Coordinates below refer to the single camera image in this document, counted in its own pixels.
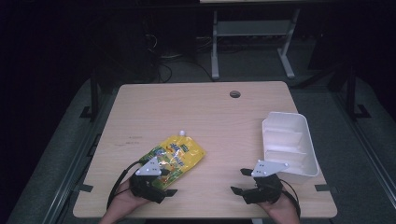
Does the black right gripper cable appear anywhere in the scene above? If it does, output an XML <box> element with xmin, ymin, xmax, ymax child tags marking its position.
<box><xmin>278</xmin><ymin>178</ymin><xmax>303</xmax><ymax>218</ymax></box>

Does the black floor cable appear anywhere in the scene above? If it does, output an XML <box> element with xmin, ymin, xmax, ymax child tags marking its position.
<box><xmin>155</xmin><ymin>57</ymin><xmax>217</xmax><ymax>82</ymax></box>

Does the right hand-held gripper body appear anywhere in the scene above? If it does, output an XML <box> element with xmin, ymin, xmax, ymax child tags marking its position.
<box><xmin>242</xmin><ymin>160</ymin><xmax>290</xmax><ymax>205</ymax></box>

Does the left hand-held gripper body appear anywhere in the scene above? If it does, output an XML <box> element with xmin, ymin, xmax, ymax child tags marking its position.
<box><xmin>128</xmin><ymin>156</ymin><xmax>168</xmax><ymax>205</ymax></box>

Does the person's right hand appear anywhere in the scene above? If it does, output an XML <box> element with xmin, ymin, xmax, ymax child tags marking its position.
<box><xmin>257</xmin><ymin>195</ymin><xmax>302</xmax><ymax>224</ymax></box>

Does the white metal table frame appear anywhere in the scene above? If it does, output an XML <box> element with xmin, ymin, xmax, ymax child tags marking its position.
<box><xmin>210</xmin><ymin>8</ymin><xmax>302</xmax><ymax>81</ymax></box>

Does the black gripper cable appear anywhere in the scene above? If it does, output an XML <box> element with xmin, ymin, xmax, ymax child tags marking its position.
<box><xmin>106</xmin><ymin>160</ymin><xmax>145</xmax><ymax>211</ymax></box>
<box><xmin>278</xmin><ymin>178</ymin><xmax>303</xmax><ymax>218</ymax></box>

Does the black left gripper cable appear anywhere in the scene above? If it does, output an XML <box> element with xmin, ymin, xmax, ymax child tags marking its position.
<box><xmin>106</xmin><ymin>160</ymin><xmax>145</xmax><ymax>211</ymax></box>

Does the white divided plastic bin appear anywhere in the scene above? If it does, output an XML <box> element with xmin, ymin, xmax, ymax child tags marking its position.
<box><xmin>261</xmin><ymin>111</ymin><xmax>320</xmax><ymax>185</ymax></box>

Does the yellow spout pouch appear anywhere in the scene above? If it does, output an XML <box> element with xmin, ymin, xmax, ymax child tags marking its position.
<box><xmin>138</xmin><ymin>130</ymin><xmax>207</xmax><ymax>191</ymax></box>

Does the black metal stand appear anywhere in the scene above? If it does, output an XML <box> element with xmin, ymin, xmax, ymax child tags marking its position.
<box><xmin>329</xmin><ymin>64</ymin><xmax>373</xmax><ymax>122</ymax></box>
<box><xmin>78</xmin><ymin>69</ymin><xmax>101</xmax><ymax>122</ymax></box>

